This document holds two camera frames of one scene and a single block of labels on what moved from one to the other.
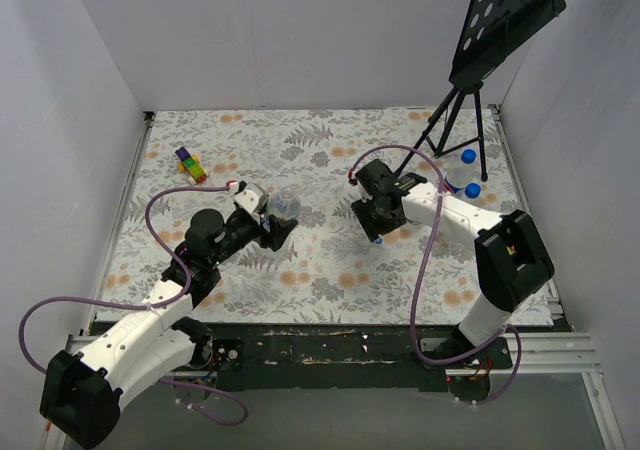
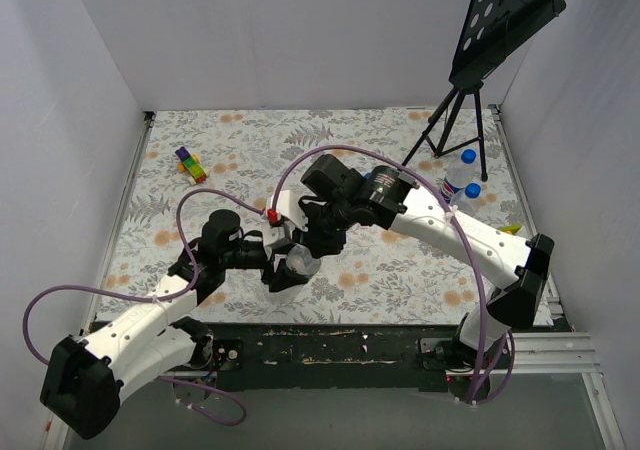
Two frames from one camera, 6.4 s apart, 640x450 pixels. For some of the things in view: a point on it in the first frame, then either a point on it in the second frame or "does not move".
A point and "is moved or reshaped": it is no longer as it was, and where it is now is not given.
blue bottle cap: [472, 190] does not move
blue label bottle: [471, 190] does not move
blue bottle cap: [468, 156] does not move
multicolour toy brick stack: [191, 164] does not move
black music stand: [502, 9] does not move
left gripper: [273, 231] → [279, 271]
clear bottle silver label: [284, 205] is moved or reshaped
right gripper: [373, 210] → [326, 240]
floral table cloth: [329, 269] does not move
